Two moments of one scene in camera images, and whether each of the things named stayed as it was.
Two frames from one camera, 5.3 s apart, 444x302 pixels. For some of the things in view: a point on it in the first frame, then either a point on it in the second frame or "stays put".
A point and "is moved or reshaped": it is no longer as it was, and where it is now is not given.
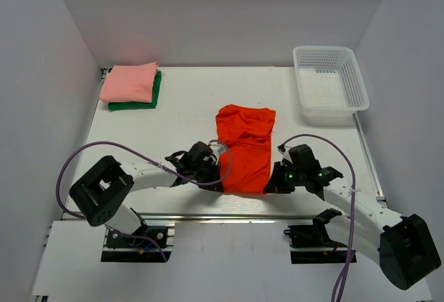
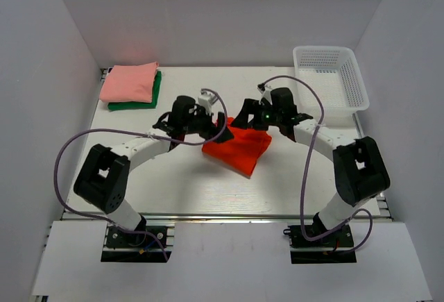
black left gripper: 211,180 → 207,125
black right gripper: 278,182 → 252,113
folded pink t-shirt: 132,82 stays put
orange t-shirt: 243,140 is moved or reshaped
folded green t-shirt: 124,105 stays put
